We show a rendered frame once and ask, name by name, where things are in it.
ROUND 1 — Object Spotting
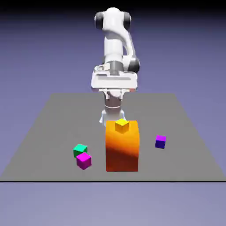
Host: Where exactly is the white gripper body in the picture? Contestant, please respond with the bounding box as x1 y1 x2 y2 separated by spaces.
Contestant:
90 70 139 93

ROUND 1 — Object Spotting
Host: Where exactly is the small yellow cube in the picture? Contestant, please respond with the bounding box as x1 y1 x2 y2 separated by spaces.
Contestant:
115 118 130 134

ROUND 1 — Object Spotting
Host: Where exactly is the small magenta cube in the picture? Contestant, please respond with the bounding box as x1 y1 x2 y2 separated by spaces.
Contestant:
76 152 92 170

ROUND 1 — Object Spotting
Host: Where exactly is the large orange box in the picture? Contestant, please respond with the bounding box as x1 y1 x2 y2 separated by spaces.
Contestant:
105 120 140 173

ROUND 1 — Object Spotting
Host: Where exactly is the small purple cube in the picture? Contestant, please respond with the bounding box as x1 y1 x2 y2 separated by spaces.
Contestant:
155 134 167 149

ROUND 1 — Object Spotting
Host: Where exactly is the small green cube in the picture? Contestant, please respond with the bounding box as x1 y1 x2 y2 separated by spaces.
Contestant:
73 143 88 158

